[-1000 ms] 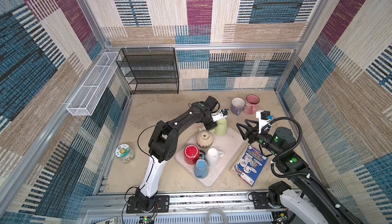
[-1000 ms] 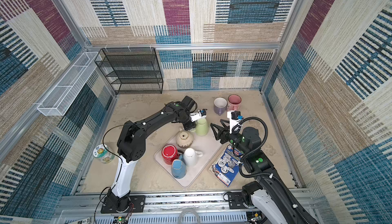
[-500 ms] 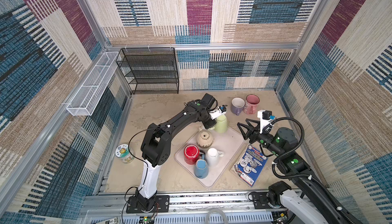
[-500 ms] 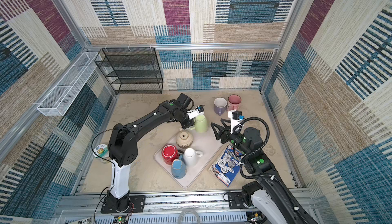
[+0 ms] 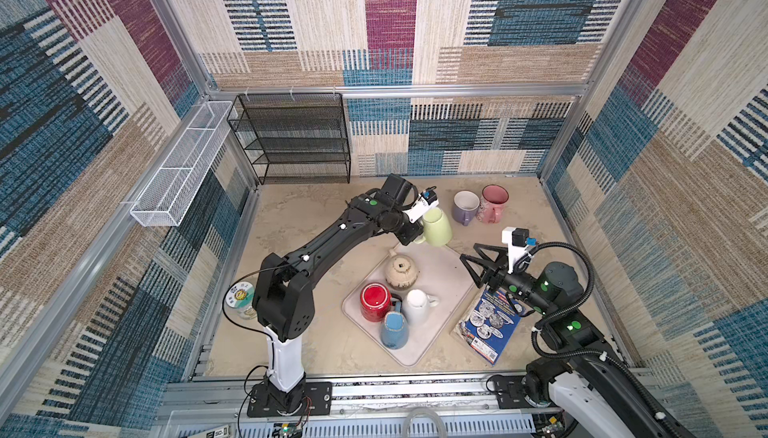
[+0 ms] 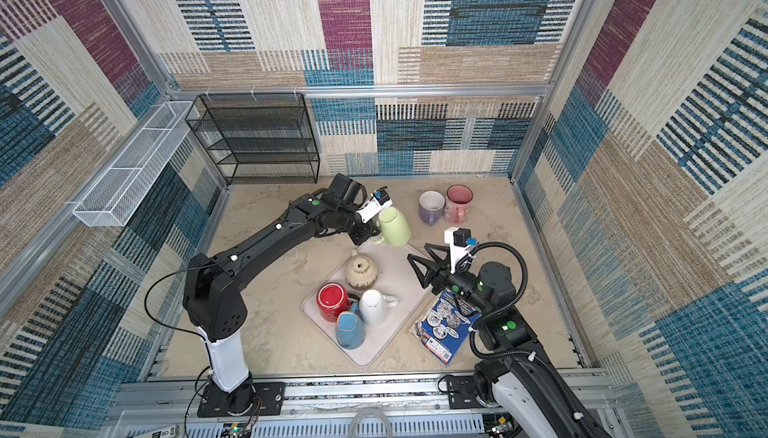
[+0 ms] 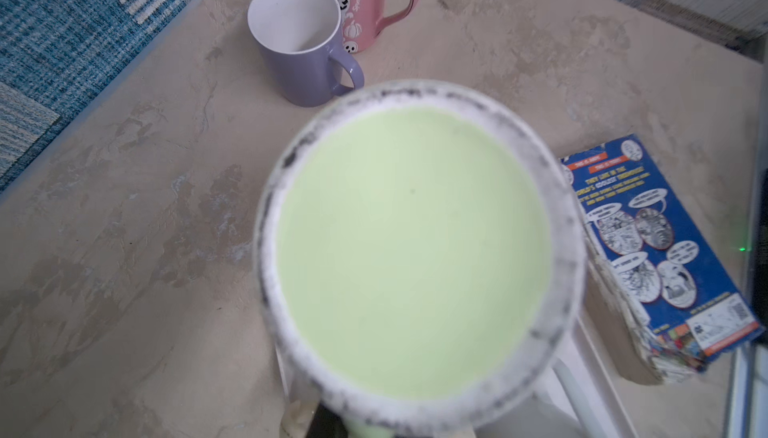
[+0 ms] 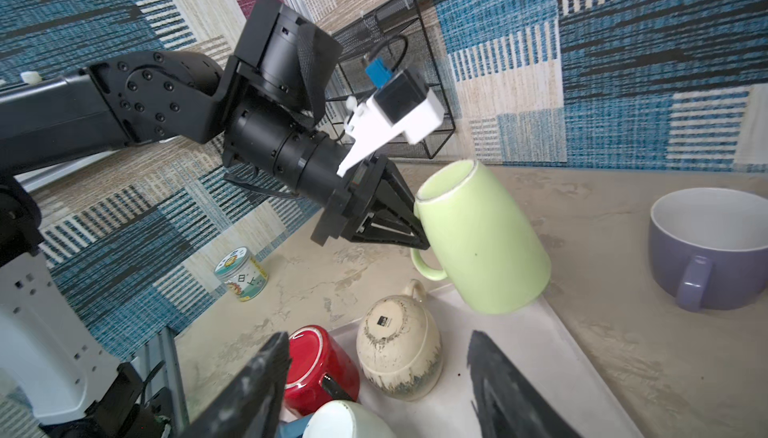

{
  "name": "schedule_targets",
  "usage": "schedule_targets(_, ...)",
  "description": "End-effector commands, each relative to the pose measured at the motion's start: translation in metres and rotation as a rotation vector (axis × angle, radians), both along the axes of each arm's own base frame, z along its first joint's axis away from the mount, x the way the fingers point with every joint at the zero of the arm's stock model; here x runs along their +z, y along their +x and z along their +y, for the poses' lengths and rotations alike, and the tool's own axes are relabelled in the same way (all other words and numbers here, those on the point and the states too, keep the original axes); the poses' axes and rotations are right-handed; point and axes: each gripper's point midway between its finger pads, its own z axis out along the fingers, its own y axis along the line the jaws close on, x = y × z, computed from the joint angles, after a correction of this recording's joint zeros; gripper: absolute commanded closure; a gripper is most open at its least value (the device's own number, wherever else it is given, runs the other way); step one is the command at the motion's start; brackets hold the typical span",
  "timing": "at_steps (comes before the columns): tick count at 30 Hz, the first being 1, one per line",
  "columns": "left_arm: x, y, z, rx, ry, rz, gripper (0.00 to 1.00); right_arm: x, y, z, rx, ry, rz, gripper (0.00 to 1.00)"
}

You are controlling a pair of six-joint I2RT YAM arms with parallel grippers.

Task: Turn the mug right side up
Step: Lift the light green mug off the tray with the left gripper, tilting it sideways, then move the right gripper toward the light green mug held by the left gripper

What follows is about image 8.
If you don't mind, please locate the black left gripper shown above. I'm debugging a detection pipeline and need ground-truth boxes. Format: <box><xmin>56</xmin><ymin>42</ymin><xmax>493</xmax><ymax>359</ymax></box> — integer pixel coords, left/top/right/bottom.
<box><xmin>311</xmin><ymin>155</ymin><xmax>429</xmax><ymax>250</ymax></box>

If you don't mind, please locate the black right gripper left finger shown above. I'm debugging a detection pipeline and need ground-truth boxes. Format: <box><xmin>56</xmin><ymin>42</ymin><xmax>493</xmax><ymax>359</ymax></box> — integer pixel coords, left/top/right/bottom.
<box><xmin>182</xmin><ymin>332</ymin><xmax>290</xmax><ymax>438</ymax></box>

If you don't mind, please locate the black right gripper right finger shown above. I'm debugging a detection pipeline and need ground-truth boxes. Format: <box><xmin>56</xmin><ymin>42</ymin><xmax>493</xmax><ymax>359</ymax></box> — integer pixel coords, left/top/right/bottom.
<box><xmin>467</xmin><ymin>330</ymin><xmax>579</xmax><ymax>438</ymax></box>

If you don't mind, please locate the light green mug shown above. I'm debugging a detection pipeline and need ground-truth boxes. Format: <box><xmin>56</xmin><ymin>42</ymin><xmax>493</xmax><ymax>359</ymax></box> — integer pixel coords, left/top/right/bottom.
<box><xmin>411</xmin><ymin>159</ymin><xmax>552</xmax><ymax>314</ymax></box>

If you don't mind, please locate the lavender purple mug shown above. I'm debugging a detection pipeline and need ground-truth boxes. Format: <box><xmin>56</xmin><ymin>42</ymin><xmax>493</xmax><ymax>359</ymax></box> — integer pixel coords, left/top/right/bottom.
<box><xmin>648</xmin><ymin>187</ymin><xmax>767</xmax><ymax>312</ymax></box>

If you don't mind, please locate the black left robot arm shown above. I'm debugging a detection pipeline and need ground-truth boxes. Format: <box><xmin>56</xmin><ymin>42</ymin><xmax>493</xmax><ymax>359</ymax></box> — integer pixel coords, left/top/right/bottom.
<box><xmin>1</xmin><ymin>0</ymin><xmax>429</xmax><ymax>437</ymax></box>

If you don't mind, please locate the light blue mug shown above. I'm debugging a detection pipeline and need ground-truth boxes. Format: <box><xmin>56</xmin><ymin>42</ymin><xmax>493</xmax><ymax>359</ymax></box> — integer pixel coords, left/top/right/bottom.
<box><xmin>275</xmin><ymin>414</ymin><xmax>313</xmax><ymax>438</ymax></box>

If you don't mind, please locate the red mug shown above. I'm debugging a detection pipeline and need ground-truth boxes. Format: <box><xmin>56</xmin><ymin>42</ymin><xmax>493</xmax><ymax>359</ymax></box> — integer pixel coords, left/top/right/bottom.
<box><xmin>284</xmin><ymin>325</ymin><xmax>360</xmax><ymax>417</ymax></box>

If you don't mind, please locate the white mug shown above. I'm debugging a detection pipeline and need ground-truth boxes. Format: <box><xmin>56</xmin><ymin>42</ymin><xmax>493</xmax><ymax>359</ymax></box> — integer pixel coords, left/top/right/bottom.
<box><xmin>303</xmin><ymin>400</ymin><xmax>396</xmax><ymax>438</ymax></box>

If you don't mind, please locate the beige speckled ceramic mug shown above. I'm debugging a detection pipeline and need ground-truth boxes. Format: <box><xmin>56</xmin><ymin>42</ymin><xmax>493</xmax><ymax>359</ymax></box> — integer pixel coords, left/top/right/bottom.
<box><xmin>356</xmin><ymin>279</ymin><xmax>444</xmax><ymax>401</ymax></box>

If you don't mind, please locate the white plastic tray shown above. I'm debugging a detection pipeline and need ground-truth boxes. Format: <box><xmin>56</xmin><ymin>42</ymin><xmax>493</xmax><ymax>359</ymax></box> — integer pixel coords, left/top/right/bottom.
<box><xmin>287</xmin><ymin>284</ymin><xmax>646</xmax><ymax>438</ymax></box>

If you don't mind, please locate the green lidded round tin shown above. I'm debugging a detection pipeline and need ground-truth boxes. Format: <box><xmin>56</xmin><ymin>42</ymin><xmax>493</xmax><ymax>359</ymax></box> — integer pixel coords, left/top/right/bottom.
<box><xmin>214</xmin><ymin>246</ymin><xmax>268</xmax><ymax>302</ymax></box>

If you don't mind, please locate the black wire mesh shelf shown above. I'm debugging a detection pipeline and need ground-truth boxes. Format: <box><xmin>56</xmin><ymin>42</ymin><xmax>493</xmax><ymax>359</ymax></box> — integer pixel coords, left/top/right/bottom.
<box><xmin>320</xmin><ymin>0</ymin><xmax>456</xmax><ymax>160</ymax></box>

